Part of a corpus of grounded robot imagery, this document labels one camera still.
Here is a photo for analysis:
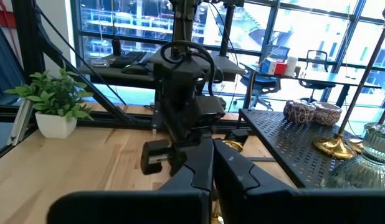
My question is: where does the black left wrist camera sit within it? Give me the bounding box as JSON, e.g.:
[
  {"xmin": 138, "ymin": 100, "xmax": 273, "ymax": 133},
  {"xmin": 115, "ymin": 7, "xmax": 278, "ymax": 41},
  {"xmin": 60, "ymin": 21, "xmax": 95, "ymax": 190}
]
[{"xmin": 192, "ymin": 95, "xmax": 226, "ymax": 129}]

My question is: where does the ribbed clear glass candle holder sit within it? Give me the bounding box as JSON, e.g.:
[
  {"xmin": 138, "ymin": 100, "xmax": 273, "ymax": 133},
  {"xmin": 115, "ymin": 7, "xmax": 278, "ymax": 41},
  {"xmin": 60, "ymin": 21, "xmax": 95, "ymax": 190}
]
[{"xmin": 321, "ymin": 122, "xmax": 385, "ymax": 190}]

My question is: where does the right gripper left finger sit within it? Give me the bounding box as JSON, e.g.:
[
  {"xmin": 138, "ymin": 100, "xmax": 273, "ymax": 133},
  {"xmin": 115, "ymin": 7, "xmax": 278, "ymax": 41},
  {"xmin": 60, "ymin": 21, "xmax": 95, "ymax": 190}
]
[{"xmin": 46, "ymin": 139, "xmax": 214, "ymax": 224}]

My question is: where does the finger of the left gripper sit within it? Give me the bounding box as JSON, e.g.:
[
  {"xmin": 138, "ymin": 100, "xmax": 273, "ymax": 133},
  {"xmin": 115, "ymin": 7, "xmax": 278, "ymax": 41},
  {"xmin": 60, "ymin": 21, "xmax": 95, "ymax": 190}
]
[{"xmin": 171, "ymin": 141, "xmax": 203, "ymax": 177}]

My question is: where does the white cylinder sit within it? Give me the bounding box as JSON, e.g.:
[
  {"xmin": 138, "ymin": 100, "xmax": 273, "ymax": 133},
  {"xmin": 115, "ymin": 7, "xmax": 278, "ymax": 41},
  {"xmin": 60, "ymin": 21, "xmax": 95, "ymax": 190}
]
[{"xmin": 285, "ymin": 55, "xmax": 299, "ymax": 77}]

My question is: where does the black computer mouse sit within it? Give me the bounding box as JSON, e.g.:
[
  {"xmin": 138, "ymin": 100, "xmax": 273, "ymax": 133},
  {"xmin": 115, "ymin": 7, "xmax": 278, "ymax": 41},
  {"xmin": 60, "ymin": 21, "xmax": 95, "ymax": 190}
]
[{"xmin": 120, "ymin": 63, "xmax": 150, "ymax": 76}]

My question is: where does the black monitor stand pole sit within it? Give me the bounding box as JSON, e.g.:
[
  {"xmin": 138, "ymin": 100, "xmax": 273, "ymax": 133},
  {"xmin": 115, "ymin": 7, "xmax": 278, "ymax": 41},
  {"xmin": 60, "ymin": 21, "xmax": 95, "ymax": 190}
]
[{"xmin": 217, "ymin": 0, "xmax": 245, "ymax": 58}]

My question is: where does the blue panel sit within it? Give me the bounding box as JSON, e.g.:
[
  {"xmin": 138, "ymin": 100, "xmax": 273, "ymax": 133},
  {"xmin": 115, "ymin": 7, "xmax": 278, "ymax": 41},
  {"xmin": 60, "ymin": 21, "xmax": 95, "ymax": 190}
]
[{"xmin": 0, "ymin": 17, "xmax": 26, "ymax": 106}]

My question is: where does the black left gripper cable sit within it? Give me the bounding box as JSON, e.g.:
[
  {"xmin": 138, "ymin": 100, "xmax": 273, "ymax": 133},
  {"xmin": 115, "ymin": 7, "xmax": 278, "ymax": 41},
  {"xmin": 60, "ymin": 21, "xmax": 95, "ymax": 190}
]
[{"xmin": 159, "ymin": 40, "xmax": 217, "ymax": 97}]

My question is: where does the green potted plant white pot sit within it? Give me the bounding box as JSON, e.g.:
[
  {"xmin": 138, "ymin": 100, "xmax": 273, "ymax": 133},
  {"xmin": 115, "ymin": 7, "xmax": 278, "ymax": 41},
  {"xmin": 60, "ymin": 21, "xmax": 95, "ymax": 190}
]
[{"xmin": 4, "ymin": 67, "xmax": 95, "ymax": 140}]

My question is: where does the blue white box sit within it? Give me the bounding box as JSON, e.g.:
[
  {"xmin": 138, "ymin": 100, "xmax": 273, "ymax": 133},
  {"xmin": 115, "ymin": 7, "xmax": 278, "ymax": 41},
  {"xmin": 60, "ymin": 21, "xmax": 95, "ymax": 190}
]
[{"xmin": 260, "ymin": 57, "xmax": 278, "ymax": 76}]

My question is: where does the red box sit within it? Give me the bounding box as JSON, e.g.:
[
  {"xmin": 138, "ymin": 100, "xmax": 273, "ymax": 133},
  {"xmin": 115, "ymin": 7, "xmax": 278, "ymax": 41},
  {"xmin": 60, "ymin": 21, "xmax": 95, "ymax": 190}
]
[{"xmin": 274, "ymin": 61, "xmax": 288, "ymax": 77}]

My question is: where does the black office chair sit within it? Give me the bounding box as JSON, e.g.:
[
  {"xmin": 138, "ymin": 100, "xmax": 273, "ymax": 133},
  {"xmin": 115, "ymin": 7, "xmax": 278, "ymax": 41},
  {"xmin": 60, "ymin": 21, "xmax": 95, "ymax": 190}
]
[{"xmin": 298, "ymin": 49, "xmax": 336, "ymax": 104}]

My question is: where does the silver aluminium bracket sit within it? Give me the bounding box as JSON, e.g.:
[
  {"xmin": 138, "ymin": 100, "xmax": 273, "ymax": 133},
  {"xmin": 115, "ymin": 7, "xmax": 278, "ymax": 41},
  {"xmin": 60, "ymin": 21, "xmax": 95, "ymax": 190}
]
[{"xmin": 7, "ymin": 99, "xmax": 34, "ymax": 147}]

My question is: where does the large window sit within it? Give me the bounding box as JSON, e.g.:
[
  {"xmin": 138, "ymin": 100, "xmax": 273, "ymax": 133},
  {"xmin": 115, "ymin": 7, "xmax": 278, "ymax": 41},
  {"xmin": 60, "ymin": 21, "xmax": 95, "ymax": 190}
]
[{"xmin": 70, "ymin": 0, "xmax": 385, "ymax": 125}]

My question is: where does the blue patterned candle tin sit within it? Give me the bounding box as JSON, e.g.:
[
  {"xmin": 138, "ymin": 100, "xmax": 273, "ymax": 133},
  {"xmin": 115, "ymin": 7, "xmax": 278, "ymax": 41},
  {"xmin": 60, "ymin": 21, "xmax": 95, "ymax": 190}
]
[{"xmin": 282, "ymin": 99, "xmax": 316, "ymax": 124}]

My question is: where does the black perforated metal shelf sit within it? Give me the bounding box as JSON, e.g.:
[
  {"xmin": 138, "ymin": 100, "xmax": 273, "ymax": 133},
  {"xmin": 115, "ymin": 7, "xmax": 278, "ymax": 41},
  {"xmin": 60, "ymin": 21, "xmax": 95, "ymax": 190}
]
[{"xmin": 237, "ymin": 108, "xmax": 385, "ymax": 190}]

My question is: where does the grey office chair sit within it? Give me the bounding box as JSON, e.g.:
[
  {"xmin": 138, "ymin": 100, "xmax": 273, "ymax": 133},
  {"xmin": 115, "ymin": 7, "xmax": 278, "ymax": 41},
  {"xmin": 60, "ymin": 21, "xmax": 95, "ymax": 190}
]
[{"xmin": 232, "ymin": 44, "xmax": 292, "ymax": 112}]

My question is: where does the long black desk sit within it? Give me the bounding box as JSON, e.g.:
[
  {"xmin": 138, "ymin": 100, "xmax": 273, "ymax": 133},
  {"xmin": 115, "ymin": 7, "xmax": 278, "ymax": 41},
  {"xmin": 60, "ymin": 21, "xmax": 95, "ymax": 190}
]
[{"xmin": 242, "ymin": 63, "xmax": 383, "ymax": 109}]

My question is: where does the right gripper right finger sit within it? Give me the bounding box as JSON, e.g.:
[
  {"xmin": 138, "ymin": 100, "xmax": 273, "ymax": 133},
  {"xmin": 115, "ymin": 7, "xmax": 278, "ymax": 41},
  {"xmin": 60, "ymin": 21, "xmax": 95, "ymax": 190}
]
[{"xmin": 213, "ymin": 139, "xmax": 385, "ymax": 224}]

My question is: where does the black office desk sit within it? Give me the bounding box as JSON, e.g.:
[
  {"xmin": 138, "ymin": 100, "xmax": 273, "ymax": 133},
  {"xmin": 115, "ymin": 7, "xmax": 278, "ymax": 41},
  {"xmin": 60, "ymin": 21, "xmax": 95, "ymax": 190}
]
[{"xmin": 76, "ymin": 49, "xmax": 247, "ymax": 91}]

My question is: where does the red wall fixture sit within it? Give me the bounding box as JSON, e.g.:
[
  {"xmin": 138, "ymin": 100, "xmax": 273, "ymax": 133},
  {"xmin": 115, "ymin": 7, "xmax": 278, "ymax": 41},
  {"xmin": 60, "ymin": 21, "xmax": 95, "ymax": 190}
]
[{"xmin": 0, "ymin": 8, "xmax": 17, "ymax": 29}]

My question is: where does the black handheld radio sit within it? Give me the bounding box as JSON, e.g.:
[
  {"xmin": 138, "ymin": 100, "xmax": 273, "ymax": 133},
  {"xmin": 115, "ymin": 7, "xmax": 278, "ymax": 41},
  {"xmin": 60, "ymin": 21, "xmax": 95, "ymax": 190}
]
[{"xmin": 111, "ymin": 18, "xmax": 123, "ymax": 57}]

